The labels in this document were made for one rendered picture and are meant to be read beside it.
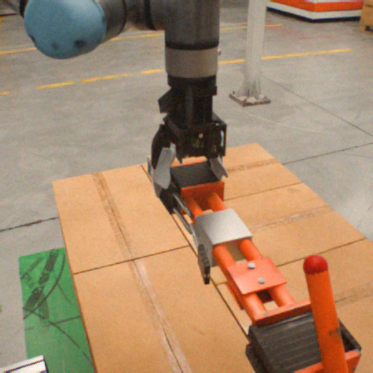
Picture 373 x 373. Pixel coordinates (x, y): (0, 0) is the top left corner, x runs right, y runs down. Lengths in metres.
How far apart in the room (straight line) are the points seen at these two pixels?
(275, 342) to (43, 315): 1.62
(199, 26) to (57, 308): 1.64
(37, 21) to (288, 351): 0.43
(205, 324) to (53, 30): 0.91
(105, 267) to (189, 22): 0.95
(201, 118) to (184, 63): 0.08
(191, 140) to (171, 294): 0.73
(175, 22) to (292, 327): 0.39
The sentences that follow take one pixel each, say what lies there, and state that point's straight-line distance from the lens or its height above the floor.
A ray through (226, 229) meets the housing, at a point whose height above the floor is 1.10.
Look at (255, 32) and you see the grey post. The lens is 4.01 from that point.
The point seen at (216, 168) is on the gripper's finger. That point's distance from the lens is 0.70.
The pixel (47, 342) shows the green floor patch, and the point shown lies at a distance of 1.90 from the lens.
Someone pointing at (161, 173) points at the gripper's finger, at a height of 1.13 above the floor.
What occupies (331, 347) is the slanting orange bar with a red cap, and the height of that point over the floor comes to 1.14.
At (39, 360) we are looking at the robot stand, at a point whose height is 0.22.
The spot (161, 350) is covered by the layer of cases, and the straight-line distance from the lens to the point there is 1.13.
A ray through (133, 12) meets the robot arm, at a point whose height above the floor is 1.37.
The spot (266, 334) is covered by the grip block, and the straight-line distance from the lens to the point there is 0.47.
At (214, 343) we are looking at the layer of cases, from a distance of 1.14.
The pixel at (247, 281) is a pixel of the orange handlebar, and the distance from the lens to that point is 0.52.
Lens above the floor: 1.46
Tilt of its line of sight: 33 degrees down
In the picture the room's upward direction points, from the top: straight up
